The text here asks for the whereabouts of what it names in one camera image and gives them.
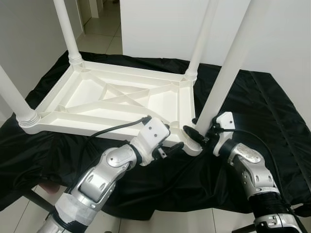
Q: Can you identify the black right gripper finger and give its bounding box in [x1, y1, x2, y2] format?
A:
[182, 125, 205, 144]

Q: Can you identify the white plastic children table top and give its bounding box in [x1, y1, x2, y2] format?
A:
[22, 61, 202, 156]

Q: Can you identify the white plastic table leg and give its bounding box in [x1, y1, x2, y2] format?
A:
[194, 0, 265, 136]
[0, 65, 40, 128]
[52, 0, 84, 68]
[185, 0, 219, 82]

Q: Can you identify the black table cloth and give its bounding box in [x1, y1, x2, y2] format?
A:
[0, 51, 311, 221]

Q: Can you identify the black metal table leg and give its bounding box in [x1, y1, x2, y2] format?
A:
[22, 187, 54, 214]

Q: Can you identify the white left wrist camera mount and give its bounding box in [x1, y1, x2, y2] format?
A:
[129, 118, 171, 166]

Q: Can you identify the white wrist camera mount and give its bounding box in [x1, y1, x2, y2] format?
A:
[212, 112, 236, 156]
[129, 118, 171, 166]

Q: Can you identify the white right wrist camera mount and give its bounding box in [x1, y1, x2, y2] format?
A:
[212, 112, 236, 156]

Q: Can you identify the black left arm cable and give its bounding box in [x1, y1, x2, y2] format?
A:
[90, 116, 150, 139]

